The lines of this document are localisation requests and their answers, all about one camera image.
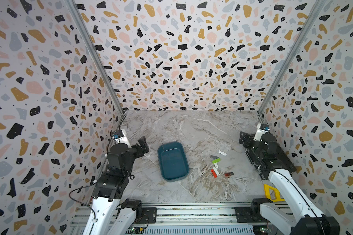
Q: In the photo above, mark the yellow triangular plastic piece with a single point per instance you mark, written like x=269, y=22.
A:
x=273, y=194

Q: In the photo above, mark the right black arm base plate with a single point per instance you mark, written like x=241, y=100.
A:
x=243, y=214

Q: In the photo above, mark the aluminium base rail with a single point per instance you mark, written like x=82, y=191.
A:
x=191, y=219

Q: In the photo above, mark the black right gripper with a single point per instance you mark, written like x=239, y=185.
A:
x=250, y=139

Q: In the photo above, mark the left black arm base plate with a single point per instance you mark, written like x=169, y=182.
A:
x=148, y=216

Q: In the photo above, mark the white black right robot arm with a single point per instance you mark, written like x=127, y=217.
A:
x=271, y=163

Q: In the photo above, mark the teal plastic storage box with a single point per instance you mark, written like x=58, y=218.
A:
x=173, y=162

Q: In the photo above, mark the dark red metal usb drive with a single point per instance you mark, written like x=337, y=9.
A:
x=228, y=174

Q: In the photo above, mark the white rectangular usb flash drive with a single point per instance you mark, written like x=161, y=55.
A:
x=216, y=171

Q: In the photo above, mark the green usb flash drive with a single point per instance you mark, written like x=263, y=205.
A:
x=216, y=160

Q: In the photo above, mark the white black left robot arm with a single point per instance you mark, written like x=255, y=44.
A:
x=111, y=216

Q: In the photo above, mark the red usb flash drive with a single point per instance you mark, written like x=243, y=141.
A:
x=214, y=173

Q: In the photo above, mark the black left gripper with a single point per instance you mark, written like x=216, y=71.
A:
x=140, y=152

